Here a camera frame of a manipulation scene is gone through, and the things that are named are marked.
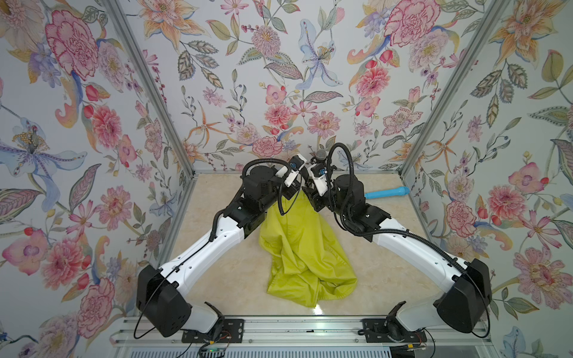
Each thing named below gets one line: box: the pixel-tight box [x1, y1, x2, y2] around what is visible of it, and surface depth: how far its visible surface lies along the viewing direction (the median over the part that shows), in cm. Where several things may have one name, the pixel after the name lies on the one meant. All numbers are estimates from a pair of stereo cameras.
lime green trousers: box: [258, 190, 359, 307], surface depth 81 cm
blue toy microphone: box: [364, 186, 412, 200], surface depth 113 cm
